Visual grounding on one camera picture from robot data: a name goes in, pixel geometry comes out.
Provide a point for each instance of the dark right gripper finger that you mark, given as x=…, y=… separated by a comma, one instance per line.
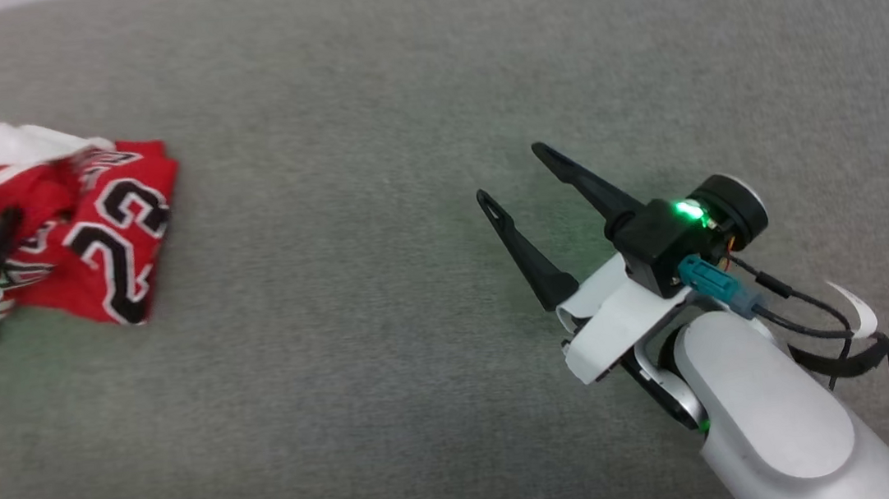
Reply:
x=532, y=261
x=595, y=188

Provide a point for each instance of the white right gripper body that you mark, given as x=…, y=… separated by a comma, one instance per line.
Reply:
x=617, y=322

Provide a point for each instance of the red basketball jersey white sleeves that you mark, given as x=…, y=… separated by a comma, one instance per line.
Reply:
x=46, y=196

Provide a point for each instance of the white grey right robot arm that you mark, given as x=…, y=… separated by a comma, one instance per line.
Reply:
x=758, y=398

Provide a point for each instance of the white tape strip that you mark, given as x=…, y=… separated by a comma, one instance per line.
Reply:
x=865, y=317

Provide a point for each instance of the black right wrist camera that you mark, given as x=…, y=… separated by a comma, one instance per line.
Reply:
x=655, y=248

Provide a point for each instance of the teal right camera connector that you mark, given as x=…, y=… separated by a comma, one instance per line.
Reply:
x=707, y=275

